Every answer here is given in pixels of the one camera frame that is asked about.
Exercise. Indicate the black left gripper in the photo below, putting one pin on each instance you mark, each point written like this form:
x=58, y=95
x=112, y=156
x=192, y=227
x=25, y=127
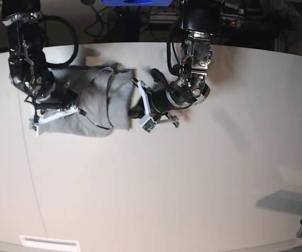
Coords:
x=165, y=96

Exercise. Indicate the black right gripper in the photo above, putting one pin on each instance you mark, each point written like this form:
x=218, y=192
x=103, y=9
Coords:
x=55, y=97

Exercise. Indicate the grey T-shirt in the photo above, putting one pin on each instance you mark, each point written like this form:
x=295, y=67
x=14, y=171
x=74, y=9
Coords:
x=104, y=94

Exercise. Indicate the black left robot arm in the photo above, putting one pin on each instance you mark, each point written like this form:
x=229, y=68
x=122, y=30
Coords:
x=188, y=55

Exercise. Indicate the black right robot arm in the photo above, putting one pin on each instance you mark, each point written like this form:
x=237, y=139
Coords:
x=28, y=69

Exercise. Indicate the blue plastic box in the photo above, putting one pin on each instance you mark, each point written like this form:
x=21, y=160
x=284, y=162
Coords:
x=113, y=3

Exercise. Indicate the white power strip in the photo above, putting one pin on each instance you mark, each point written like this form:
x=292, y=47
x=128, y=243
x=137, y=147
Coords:
x=233, y=21

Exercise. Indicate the white label strip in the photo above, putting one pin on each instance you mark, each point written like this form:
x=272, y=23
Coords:
x=49, y=243

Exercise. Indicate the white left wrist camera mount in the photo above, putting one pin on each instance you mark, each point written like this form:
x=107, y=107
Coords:
x=152, y=118

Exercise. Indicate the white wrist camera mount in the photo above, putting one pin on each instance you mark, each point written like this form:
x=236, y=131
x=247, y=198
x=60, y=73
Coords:
x=152, y=118
x=39, y=123

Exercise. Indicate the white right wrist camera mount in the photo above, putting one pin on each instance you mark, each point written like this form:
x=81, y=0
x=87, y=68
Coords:
x=39, y=123

